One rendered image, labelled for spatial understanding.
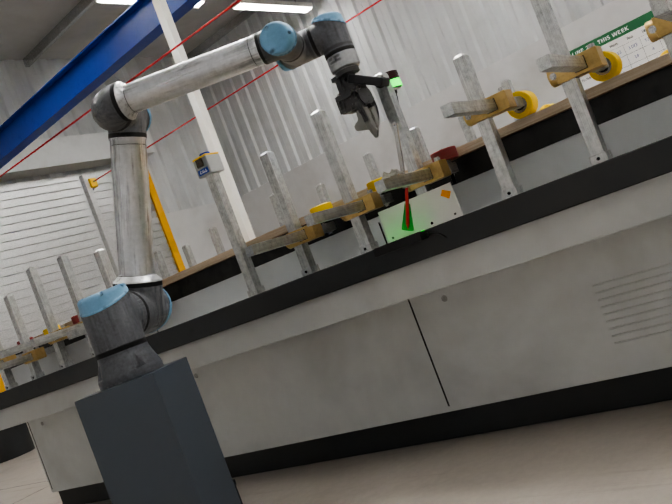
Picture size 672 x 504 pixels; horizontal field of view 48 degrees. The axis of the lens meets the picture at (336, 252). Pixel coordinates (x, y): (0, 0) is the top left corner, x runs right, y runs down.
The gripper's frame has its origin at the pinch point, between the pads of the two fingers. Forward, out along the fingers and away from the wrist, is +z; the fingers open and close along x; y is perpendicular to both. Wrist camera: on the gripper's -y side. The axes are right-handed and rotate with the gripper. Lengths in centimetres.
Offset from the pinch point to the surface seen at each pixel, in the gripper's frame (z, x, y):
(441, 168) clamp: 16.4, -5.5, -12.0
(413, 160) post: 11.0, -6.1, -4.3
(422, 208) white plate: 24.8, -5.4, -1.8
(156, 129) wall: -276, -656, 754
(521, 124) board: 12.5, -24.4, -31.2
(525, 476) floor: 101, 11, -11
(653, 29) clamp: 7, -5, -75
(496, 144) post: 16.4, -6.1, -29.4
